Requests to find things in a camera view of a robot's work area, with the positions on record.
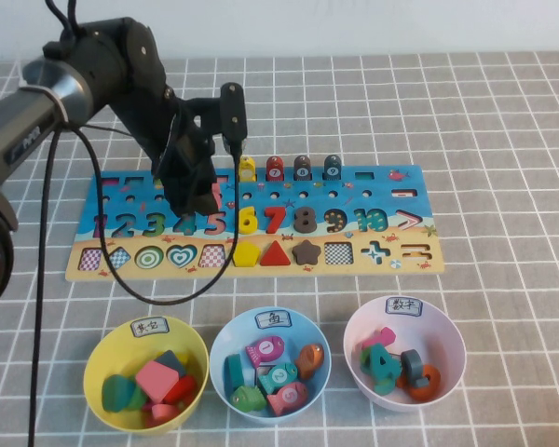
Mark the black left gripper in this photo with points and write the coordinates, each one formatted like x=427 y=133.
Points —
x=186 y=149

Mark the black and silver left robot arm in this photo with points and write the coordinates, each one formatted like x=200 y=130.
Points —
x=102 y=65

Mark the colourful wooden number puzzle board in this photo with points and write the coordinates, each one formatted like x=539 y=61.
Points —
x=307 y=198

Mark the paper label on yellow bowl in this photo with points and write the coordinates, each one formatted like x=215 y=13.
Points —
x=150 y=327

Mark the light blue plastic bowl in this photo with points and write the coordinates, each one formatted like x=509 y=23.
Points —
x=233 y=335

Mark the paper label on blue bowl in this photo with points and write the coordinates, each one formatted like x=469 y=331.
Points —
x=274 y=319

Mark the yellow wooden shape piece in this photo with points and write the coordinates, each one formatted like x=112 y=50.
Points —
x=183 y=359

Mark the yellow plastic bowl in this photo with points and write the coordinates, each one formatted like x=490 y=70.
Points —
x=107 y=354

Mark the magenta wooden number piece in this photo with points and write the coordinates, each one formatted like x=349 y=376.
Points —
x=382 y=336

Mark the green wooden number piece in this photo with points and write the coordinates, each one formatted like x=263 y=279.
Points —
x=364 y=361

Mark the paper label on pink bowl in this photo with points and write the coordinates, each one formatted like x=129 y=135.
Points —
x=403 y=307

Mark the grey blue wooden number piece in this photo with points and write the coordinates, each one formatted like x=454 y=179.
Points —
x=412 y=365

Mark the light pink plastic bowl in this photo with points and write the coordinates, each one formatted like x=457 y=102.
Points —
x=438 y=335

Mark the orange wooden number piece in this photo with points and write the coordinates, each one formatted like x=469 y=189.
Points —
x=424 y=391

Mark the yellow wooden number six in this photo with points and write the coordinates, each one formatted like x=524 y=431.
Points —
x=249 y=223

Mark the yellow wooden fish peg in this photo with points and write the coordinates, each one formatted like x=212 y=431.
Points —
x=248 y=171

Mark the yellow wooden pentagon block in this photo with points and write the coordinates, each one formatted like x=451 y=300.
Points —
x=249 y=254

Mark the red wooden number seven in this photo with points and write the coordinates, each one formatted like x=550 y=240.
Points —
x=278 y=219

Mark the red wooden fish peg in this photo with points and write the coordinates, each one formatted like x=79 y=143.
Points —
x=275 y=169

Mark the red wooden triangle block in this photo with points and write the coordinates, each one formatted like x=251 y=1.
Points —
x=276 y=257

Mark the brown wooden number eight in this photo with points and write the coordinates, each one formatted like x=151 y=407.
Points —
x=306 y=220

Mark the brown wooden fish peg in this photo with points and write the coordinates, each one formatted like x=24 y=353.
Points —
x=303 y=168

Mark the brown wooden star block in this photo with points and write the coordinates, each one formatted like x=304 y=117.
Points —
x=307 y=253

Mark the dark blue wooden fish peg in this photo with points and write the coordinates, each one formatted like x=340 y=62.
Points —
x=332 y=168

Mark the grey blue wooden shape block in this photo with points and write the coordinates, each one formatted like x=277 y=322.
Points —
x=172 y=361

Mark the magenta wooden fish number one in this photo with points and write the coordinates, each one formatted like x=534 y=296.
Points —
x=265 y=349

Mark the dark teal wooden fish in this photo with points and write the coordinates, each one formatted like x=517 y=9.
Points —
x=235 y=370

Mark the pink wooden square block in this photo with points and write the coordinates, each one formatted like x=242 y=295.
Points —
x=156 y=381

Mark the red wooden shape block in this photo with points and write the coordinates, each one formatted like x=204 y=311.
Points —
x=182 y=388

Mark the teal wooden fish number two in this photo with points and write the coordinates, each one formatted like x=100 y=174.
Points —
x=278 y=376

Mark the orange wooden fish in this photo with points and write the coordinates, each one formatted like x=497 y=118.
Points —
x=309 y=361

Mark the green wooden fish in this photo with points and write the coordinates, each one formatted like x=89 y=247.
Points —
x=247 y=399

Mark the light green wooden shape block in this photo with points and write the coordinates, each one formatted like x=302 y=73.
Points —
x=139 y=400

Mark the dark green wooden shape block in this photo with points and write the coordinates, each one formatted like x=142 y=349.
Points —
x=117 y=393

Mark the salmon pink wooden shape block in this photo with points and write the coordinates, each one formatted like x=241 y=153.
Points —
x=162 y=414

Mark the pink wooden fish number five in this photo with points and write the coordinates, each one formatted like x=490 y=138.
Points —
x=286 y=398

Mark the grey checked tablecloth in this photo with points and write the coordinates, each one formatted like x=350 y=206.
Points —
x=494 y=139

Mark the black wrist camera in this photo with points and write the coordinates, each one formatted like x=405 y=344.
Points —
x=233 y=114

